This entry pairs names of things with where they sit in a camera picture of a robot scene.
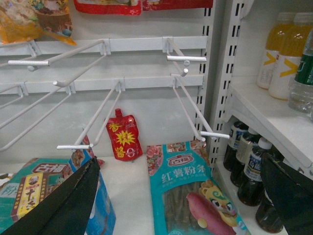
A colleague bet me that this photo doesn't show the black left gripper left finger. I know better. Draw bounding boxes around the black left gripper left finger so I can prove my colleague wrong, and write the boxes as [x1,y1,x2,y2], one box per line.
[2,158,100,235]

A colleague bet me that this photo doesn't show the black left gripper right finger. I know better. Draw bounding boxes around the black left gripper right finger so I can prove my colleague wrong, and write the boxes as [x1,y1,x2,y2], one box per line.
[261,153,313,235]

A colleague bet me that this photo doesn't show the white upper shelf board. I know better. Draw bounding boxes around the white upper shelf board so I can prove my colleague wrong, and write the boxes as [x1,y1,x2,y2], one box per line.
[223,83,313,169]

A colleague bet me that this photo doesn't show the front clear water bottle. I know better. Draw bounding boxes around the front clear water bottle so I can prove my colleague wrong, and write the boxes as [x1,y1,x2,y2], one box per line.
[288,30,313,113]

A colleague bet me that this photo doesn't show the white perforated shelf upright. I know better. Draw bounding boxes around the white perforated shelf upright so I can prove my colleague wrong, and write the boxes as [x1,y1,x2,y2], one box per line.
[201,0,245,172]

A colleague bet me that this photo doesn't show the dark drink bottle front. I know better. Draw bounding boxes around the dark drink bottle front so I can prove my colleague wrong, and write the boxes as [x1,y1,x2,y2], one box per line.
[237,137,272,207]

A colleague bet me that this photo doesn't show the dark drink bottle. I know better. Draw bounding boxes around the dark drink bottle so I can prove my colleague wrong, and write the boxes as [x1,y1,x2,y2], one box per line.
[230,127,261,187]
[223,121,248,171]
[237,137,272,207]

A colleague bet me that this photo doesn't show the blue noodle bag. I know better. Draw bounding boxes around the blue noodle bag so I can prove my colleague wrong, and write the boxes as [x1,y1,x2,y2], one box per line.
[0,137,117,235]

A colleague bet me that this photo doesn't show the dark drink bottle middle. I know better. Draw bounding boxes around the dark drink bottle middle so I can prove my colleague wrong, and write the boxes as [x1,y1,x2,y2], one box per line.
[230,127,261,187]

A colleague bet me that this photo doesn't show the dark drink bottle right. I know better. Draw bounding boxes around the dark drink bottle right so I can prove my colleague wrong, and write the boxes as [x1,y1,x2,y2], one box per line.
[223,121,248,171]

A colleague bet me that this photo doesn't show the red sauce pouch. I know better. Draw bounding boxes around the red sauce pouch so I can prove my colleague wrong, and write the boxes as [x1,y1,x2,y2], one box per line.
[106,108,143,162]

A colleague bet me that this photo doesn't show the teal sweet potato noodle bag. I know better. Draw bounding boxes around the teal sweet potato noodle bag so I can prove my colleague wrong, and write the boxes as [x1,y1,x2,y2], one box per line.
[146,140,250,235]

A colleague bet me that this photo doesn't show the orange vitamin drink bottle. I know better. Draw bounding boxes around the orange vitamin drink bottle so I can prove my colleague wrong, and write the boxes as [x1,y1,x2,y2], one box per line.
[268,12,313,100]

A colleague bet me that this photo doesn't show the yellow snack bag hanging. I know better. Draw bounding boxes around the yellow snack bag hanging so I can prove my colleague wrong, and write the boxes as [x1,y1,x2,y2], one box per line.
[0,0,76,46]

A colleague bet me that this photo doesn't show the red snack bag hanging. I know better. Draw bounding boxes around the red snack bag hanging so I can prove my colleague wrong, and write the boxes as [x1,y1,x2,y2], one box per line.
[73,0,142,16]

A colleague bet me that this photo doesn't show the white wire peg hook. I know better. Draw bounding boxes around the white wire peg hook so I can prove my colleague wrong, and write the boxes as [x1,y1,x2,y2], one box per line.
[56,79,126,150]

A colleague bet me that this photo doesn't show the white wire hook upper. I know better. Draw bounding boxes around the white wire hook upper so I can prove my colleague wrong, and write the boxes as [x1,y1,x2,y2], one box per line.
[0,39,111,71]

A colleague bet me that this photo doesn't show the white wire hook top right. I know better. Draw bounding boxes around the white wire hook top right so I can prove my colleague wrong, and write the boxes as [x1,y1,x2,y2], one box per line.
[162,37,207,77]

